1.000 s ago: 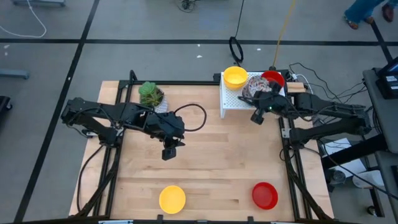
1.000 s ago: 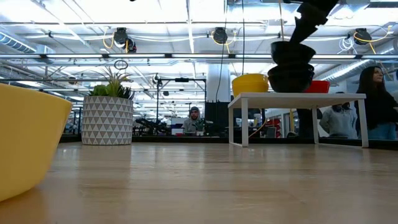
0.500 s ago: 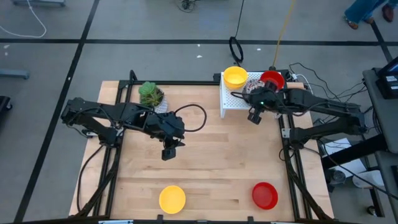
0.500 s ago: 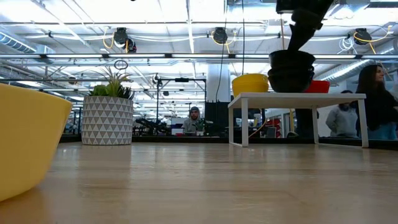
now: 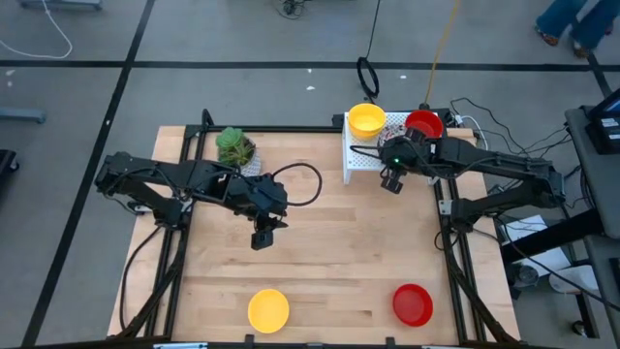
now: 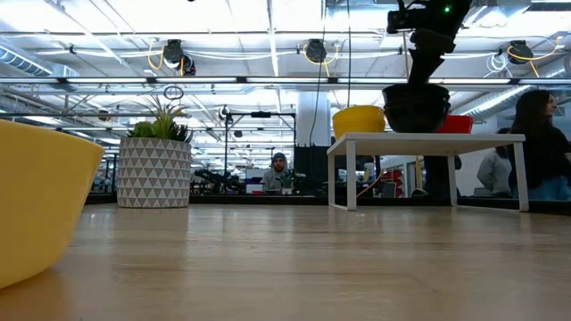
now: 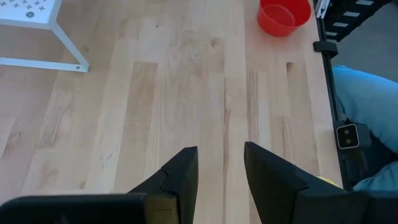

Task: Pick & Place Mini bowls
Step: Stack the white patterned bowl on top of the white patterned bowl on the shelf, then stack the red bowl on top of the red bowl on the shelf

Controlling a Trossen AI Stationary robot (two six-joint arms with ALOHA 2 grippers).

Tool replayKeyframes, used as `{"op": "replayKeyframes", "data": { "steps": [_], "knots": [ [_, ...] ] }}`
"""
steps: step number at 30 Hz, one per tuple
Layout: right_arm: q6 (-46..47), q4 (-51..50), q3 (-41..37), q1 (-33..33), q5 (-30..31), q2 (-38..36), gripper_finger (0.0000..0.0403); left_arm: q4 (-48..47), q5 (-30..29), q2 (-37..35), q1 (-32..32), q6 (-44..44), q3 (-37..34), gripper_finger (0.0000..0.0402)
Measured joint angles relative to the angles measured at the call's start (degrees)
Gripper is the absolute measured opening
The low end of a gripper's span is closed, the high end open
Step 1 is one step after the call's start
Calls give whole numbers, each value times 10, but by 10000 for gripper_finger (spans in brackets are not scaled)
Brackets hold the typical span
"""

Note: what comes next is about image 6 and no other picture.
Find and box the black cabinet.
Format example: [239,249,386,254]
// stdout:
[293,144,334,197]

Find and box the white perforated metal rack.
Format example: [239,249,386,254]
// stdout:
[327,132,530,213]

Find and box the long linear light bar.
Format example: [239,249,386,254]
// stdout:
[0,111,193,119]

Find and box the black aluminium table frame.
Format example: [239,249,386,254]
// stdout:
[84,193,571,216]

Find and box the black hanging ring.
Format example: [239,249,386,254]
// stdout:
[162,85,185,101]

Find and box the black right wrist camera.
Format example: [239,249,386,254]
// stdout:
[385,8,419,36]

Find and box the red plastic bowl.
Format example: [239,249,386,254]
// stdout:
[435,114,475,135]

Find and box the black ceiling cable reel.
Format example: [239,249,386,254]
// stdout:
[161,38,197,77]
[304,38,329,64]
[507,39,534,66]

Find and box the person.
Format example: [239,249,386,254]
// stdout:
[422,154,464,200]
[261,152,299,196]
[476,128,514,200]
[508,88,571,202]

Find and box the green succulent plant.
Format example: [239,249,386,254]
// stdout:
[126,95,194,144]

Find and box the grey triangle-pattern plant pot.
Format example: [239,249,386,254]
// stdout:
[116,136,193,210]

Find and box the black metal stand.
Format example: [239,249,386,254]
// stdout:
[222,105,298,197]

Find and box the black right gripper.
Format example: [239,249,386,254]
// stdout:
[399,0,472,86]

